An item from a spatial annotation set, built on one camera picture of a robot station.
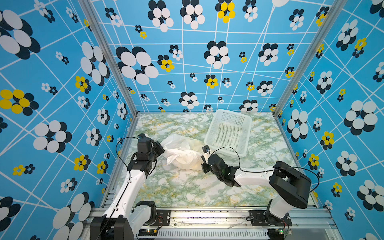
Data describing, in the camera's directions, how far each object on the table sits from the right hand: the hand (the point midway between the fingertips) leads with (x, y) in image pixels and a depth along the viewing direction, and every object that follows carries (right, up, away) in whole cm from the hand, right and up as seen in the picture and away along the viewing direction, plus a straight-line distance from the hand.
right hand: (203, 157), depth 87 cm
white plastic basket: (+20, +16, +21) cm, 33 cm away
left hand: (-23, +8, -4) cm, 25 cm away
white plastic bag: (-11, +4, -4) cm, 13 cm away
